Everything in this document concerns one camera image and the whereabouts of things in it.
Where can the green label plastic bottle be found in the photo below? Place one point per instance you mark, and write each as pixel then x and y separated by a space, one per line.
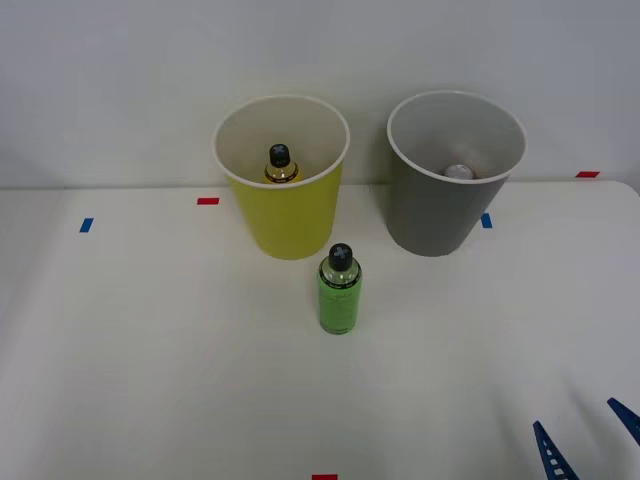
pixel 339 305

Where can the grey plastic bin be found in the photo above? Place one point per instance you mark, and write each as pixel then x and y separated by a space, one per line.
pixel 435 215

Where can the silver drink can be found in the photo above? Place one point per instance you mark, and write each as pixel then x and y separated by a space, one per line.
pixel 457 172

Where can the yellow label plastic bottle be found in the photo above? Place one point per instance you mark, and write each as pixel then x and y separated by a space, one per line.
pixel 281 167

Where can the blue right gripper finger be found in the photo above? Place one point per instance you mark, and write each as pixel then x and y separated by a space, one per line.
pixel 629 420
pixel 552 457

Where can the yellow-green plastic bin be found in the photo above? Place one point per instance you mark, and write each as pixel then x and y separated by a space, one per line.
pixel 290 220

